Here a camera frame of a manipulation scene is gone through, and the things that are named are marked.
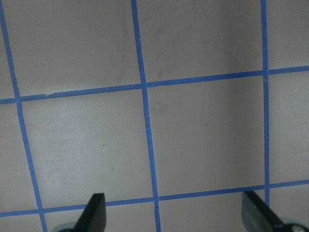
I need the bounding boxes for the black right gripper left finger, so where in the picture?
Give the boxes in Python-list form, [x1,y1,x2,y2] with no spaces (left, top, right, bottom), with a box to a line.
[74,193,107,232]

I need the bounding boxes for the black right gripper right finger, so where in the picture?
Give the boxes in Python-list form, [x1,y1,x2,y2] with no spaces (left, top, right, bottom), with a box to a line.
[241,191,284,232]

